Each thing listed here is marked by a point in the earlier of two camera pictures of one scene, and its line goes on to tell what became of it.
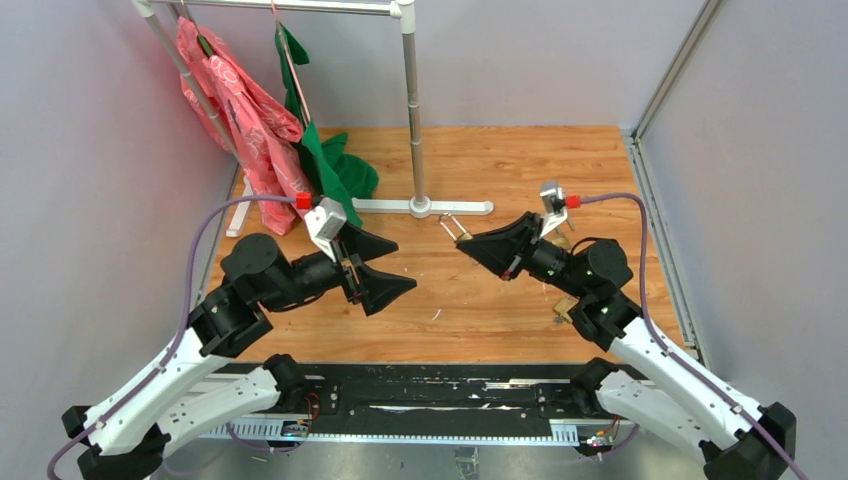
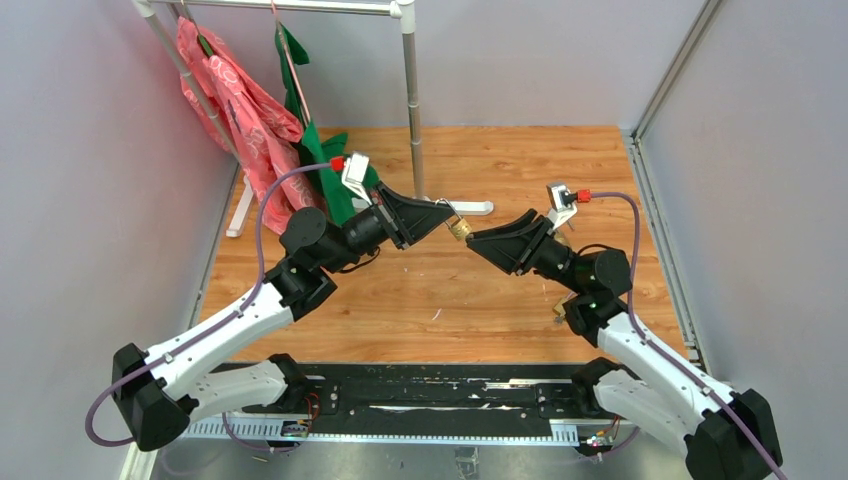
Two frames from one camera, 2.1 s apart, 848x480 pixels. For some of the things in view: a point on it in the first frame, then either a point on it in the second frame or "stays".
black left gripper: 377,289 -> 416,218
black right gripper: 507,249 stays
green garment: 342,175 stays
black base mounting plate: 433,392 stays
